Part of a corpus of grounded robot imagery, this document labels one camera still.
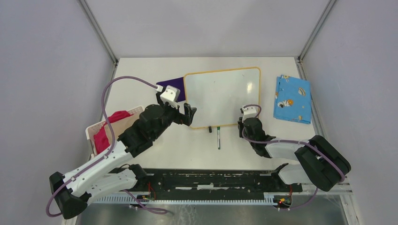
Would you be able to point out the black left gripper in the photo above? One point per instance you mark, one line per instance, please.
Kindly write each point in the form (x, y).
(186, 118)

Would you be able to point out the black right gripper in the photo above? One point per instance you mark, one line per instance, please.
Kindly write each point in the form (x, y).
(240, 123)

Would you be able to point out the green capped whiteboard marker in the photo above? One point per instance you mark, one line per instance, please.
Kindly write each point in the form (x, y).
(218, 129)

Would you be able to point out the yellow framed whiteboard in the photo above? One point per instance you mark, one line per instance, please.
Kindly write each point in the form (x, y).
(218, 95)

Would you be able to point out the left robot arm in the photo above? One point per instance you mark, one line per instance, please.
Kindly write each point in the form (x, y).
(74, 191)

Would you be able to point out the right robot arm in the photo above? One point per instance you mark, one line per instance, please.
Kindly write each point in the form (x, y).
(317, 161)

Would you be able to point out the blue patterned cloth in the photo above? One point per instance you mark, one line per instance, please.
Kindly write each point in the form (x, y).
(292, 100)

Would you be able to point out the beige cloth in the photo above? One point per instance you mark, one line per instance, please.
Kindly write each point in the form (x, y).
(122, 120)

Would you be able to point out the red cloth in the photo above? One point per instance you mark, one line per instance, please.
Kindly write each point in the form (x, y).
(102, 138)

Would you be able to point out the white plastic basket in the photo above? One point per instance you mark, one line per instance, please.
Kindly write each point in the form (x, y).
(93, 129)

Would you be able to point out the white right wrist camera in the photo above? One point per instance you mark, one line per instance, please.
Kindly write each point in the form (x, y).
(250, 111)

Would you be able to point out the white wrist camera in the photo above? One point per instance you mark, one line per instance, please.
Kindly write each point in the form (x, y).
(250, 111)
(170, 96)

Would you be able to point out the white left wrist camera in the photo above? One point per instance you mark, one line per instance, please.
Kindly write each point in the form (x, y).
(170, 96)

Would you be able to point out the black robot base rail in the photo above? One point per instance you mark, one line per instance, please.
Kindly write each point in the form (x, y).
(183, 184)

